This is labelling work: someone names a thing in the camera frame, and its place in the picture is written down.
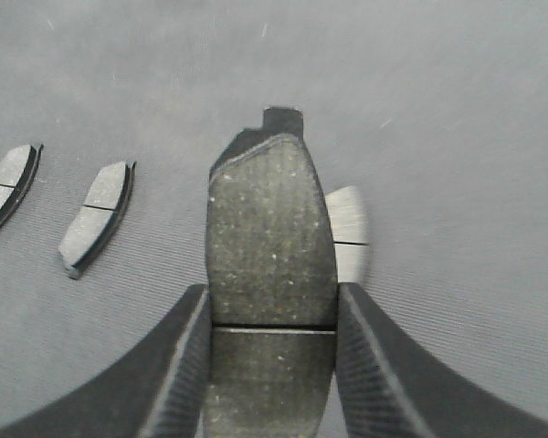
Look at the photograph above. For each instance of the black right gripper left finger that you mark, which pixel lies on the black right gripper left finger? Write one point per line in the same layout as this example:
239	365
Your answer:
155	390

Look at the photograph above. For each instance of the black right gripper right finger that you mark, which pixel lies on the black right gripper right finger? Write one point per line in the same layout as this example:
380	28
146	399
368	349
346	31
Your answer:
391	387

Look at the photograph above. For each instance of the dark grey brake pad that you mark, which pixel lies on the dark grey brake pad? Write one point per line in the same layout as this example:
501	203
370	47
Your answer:
17	173

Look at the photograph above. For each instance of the dark grey conveyor belt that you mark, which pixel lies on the dark grey conveyor belt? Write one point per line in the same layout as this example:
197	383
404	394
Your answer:
436	110

